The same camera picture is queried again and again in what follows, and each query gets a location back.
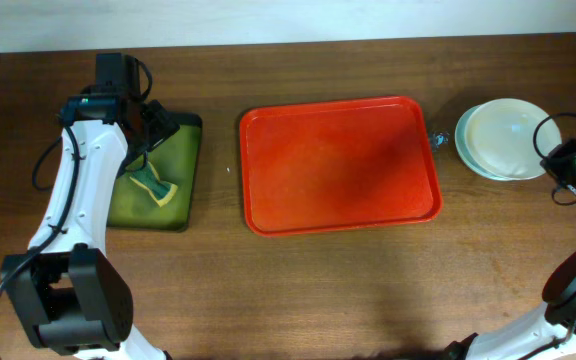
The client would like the cream white plate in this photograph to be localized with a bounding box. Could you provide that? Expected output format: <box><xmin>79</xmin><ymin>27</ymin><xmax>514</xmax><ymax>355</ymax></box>
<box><xmin>465</xmin><ymin>98</ymin><xmax>562</xmax><ymax>181</ymax></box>

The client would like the yellow green scrub sponge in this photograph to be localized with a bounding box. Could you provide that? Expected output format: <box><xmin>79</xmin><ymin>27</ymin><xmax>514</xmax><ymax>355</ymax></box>
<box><xmin>129</xmin><ymin>161</ymin><xmax>178</xmax><ymax>207</ymax></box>

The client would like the light blue plate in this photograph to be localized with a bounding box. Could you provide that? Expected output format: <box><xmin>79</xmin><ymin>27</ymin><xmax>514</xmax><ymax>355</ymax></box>
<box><xmin>455</xmin><ymin>105</ymin><xmax>509</xmax><ymax>181</ymax></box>

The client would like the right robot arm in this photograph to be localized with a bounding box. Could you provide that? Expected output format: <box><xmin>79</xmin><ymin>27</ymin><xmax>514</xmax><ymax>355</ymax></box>
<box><xmin>439</xmin><ymin>190</ymin><xmax>576</xmax><ymax>360</ymax></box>

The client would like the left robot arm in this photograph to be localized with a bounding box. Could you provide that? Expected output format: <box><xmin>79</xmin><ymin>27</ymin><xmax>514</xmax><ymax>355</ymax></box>
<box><xmin>0</xmin><ymin>53</ymin><xmax>176</xmax><ymax>359</ymax></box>

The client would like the black tray with green water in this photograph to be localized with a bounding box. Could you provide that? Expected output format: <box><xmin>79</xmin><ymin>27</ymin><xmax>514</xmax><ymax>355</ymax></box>
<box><xmin>108</xmin><ymin>113</ymin><xmax>203</xmax><ymax>232</ymax></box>

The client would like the red plastic tray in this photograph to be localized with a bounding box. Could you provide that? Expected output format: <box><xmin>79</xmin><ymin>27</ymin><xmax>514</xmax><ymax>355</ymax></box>
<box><xmin>239</xmin><ymin>96</ymin><xmax>443</xmax><ymax>237</ymax></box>

